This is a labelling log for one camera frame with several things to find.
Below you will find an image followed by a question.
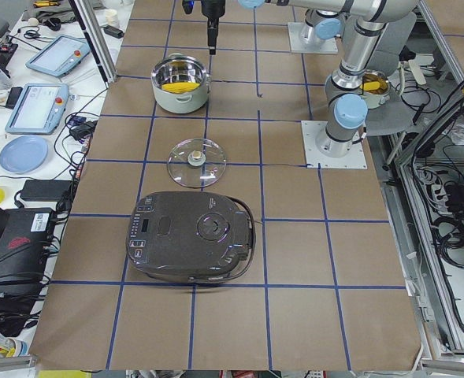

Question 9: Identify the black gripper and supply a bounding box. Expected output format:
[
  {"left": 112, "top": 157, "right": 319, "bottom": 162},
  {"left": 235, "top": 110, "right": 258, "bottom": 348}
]
[{"left": 201, "top": 0, "right": 226, "bottom": 54}]

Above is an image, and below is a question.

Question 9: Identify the yellow plastic corn cob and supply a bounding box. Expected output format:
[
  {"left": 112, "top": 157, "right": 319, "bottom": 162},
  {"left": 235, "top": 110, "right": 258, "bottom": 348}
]
[{"left": 161, "top": 81, "right": 200, "bottom": 94}]

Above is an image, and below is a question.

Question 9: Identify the glass pot lid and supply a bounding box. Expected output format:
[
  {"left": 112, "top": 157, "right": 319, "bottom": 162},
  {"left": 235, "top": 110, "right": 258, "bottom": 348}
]
[{"left": 167, "top": 138, "right": 227, "bottom": 188}]

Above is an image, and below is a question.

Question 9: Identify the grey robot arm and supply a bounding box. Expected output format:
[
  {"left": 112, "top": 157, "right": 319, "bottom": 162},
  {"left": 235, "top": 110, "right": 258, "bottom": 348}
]
[{"left": 274, "top": 1, "right": 418, "bottom": 157}]

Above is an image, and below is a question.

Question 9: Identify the pale green electric pot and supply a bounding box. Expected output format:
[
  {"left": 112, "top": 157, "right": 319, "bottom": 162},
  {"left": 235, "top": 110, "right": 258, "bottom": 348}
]
[{"left": 150, "top": 53, "right": 210, "bottom": 114}]

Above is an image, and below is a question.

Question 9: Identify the upper teach pendant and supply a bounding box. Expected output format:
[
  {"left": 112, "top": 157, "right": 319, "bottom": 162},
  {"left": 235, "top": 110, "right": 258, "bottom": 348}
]
[{"left": 25, "top": 35, "right": 91, "bottom": 77}]

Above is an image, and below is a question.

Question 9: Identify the teach pendant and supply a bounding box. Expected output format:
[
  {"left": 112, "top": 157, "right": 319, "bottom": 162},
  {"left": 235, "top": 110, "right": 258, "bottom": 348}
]
[
  {"left": 25, "top": 35, "right": 91, "bottom": 77},
  {"left": 5, "top": 83, "right": 69, "bottom": 135}
]

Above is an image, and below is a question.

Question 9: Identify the bowl with yellow items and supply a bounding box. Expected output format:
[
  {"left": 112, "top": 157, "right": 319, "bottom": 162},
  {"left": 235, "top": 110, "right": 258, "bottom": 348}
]
[{"left": 358, "top": 70, "right": 390, "bottom": 109}]

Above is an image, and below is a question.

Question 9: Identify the lower teach pendant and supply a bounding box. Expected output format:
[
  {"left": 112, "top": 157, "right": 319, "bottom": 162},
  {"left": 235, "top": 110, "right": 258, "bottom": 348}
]
[{"left": 5, "top": 83, "right": 69, "bottom": 135}]

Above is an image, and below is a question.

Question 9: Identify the black rice cooker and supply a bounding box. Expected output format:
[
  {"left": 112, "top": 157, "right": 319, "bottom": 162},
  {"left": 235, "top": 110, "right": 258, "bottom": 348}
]
[{"left": 126, "top": 191, "right": 256, "bottom": 284}]

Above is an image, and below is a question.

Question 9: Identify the blue plate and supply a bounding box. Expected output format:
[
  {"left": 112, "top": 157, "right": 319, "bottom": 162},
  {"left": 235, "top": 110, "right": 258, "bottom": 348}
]
[{"left": 0, "top": 135, "right": 48, "bottom": 173}]

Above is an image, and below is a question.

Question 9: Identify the black power adapter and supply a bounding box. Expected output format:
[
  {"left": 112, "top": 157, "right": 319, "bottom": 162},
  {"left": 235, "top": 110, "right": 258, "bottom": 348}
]
[{"left": 20, "top": 180, "right": 71, "bottom": 202}]

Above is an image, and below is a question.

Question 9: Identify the black red computer case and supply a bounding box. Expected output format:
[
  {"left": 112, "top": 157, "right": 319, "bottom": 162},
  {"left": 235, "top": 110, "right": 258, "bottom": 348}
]
[{"left": 0, "top": 208, "right": 57, "bottom": 313}]

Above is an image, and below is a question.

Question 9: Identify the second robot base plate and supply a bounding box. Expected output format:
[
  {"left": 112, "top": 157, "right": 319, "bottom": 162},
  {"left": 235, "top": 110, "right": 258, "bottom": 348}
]
[{"left": 288, "top": 20, "right": 341, "bottom": 54}]

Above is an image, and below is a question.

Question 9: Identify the aluminium frame post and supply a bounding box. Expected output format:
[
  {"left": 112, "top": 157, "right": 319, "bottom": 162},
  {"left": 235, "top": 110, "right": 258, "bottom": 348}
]
[{"left": 69, "top": 0, "right": 117, "bottom": 83}]

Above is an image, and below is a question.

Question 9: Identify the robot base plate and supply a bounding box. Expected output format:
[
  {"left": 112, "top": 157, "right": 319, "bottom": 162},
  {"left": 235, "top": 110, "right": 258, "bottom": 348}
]
[{"left": 301, "top": 120, "right": 367, "bottom": 169}]

